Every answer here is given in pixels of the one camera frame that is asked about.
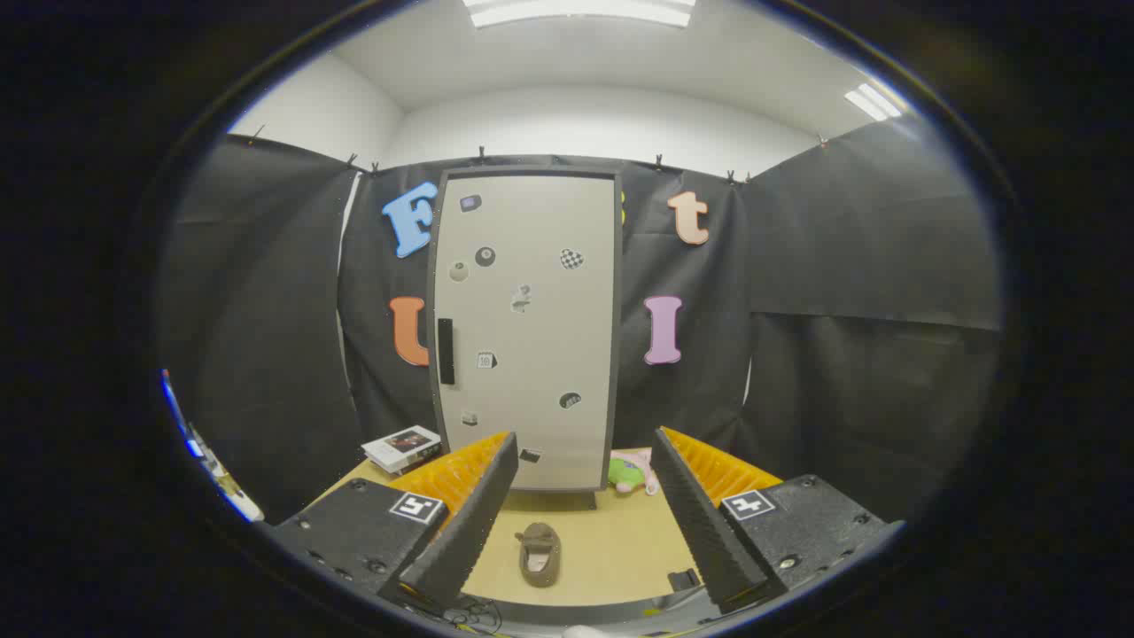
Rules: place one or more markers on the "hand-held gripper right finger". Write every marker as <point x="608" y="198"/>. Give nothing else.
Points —
<point x="700" y="532"/>

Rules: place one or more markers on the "black backdrop cloth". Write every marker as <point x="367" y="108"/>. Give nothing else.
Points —
<point x="842" y="266"/>

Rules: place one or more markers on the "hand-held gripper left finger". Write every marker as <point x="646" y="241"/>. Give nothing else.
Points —
<point x="469" y="532"/>

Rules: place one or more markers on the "blurred colourful clutter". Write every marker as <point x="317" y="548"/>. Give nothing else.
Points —
<point x="208" y="461"/>

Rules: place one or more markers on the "grey shoe cabinet door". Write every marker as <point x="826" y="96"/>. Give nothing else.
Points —
<point x="532" y="372"/>

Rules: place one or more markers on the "white book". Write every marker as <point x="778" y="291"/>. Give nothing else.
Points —
<point x="399" y="443"/>

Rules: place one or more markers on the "small ceiling light panel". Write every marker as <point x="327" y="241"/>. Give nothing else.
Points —
<point x="873" y="101"/>

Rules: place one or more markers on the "pink and green plush toy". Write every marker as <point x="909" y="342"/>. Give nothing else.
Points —
<point x="627" y="474"/>

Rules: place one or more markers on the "grey shoe cabinet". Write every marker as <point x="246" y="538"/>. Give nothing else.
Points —
<point x="617" y="354"/>

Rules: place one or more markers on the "brown fuzzy shoe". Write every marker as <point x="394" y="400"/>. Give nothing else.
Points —
<point x="537" y="533"/>

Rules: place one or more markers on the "long ceiling light panel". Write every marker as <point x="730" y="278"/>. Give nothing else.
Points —
<point x="576" y="11"/>

